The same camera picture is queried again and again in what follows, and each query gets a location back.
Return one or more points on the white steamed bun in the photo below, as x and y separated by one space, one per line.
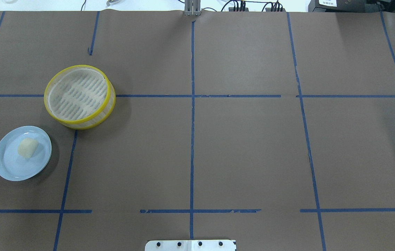
27 147

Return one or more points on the yellow rimmed bamboo steamer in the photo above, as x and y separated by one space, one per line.
80 97

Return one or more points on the black device on desk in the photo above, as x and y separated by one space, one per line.
344 6

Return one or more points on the light blue plate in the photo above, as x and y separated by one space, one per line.
14 167

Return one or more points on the aluminium frame post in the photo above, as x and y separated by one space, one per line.
192 7

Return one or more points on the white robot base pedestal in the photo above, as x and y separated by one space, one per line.
191 245

